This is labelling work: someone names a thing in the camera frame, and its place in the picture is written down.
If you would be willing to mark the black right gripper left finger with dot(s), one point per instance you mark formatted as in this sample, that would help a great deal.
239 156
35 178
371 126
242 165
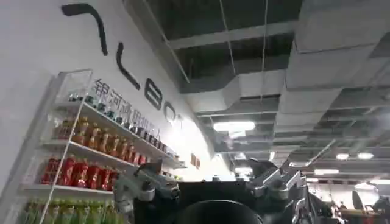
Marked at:
143 182

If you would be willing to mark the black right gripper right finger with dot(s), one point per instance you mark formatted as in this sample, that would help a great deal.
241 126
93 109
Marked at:
275 182

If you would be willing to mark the white shelf with bottled drinks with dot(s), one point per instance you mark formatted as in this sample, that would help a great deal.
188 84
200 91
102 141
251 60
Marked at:
79 158

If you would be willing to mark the bright ceiling light panel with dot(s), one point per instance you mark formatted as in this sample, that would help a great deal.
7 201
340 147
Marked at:
234 126

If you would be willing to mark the grey ventilation duct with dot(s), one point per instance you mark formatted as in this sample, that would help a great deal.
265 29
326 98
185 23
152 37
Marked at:
292 88

